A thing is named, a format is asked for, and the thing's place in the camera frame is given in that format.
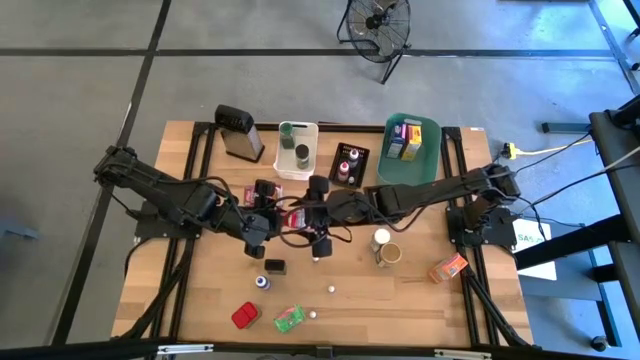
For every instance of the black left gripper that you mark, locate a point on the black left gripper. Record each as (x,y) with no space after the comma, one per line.
(252,227)

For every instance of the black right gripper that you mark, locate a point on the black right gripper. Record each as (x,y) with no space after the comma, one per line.
(329,220)

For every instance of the small red cereal box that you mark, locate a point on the small red cereal box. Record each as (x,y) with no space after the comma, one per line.
(295,220)

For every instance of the pink food colouring bottle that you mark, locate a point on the pink food colouring bottle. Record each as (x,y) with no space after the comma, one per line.
(343,172)

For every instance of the black-lidded spice jar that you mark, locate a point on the black-lidded spice jar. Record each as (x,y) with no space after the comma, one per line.
(302,152)

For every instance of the purple food colouring bottle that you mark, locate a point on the purple food colouring bottle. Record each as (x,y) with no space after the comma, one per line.
(354,157)

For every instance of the yellow Corn Pops box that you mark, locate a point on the yellow Corn Pops box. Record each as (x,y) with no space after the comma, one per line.
(412,144)

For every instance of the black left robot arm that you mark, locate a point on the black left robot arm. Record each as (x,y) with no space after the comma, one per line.
(165,190)

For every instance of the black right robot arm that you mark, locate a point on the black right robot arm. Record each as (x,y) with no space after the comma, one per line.
(440,189)

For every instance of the pink cereal box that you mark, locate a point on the pink cereal box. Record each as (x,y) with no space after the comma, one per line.
(248,196)

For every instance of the black slotted plastic basket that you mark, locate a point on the black slotted plastic basket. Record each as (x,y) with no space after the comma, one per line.
(362,177)

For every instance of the white plastic bin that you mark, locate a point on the white plastic bin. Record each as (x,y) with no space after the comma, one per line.
(285,167)

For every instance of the blue-capped small bottle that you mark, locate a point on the blue-capped small bottle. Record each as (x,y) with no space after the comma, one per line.
(262,283)

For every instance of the white-lidded seasoning jar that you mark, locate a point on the white-lidded seasoning jar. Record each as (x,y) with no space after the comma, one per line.
(381,236)

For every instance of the tan-lidded seasoning jar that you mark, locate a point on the tan-lidded seasoning jar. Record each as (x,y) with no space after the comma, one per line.
(391,253)

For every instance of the metal box grater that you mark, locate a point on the metal box grater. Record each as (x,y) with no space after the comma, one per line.
(240,140)

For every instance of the green-lidded spice jar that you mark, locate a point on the green-lidded spice jar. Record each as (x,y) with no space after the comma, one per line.
(287,136)

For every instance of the red flip-top container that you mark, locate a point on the red flip-top container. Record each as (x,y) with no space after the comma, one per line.
(245,315)

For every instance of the green Apple Jacks box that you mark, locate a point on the green Apple Jacks box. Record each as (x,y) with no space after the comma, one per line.
(289,319)

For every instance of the blue Frosted Flakes box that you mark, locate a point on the blue Frosted Flakes box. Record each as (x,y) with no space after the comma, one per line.
(396,142)

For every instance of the teal plastic bin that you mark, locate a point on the teal plastic bin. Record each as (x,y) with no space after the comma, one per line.
(425,170)

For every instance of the small orange box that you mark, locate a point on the small orange box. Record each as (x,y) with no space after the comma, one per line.
(447,268)

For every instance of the black floor fan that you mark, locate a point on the black floor fan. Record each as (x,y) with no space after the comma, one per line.
(375,22)

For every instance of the black front crossbar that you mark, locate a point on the black front crossbar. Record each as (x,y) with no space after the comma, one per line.
(100,350)

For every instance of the white sign green letters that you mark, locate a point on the white sign green letters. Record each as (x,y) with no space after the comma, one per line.
(540,260)

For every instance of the black work desk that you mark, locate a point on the black work desk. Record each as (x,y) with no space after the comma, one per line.
(615,150)

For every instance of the black caster wheel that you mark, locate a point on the black caster wheel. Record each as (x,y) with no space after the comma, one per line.
(598,343)

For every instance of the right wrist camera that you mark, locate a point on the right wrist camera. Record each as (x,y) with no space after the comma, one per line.
(314,218)

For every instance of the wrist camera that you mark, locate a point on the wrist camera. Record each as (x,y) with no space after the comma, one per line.
(273,223)
(314,218)

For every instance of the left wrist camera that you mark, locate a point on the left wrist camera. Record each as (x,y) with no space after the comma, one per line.
(273,223)

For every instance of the black aluminium rig frame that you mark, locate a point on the black aluminium rig frame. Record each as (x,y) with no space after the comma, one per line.
(360,128)

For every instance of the grey floor bracket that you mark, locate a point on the grey floor bracket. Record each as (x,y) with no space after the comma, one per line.
(22,233)

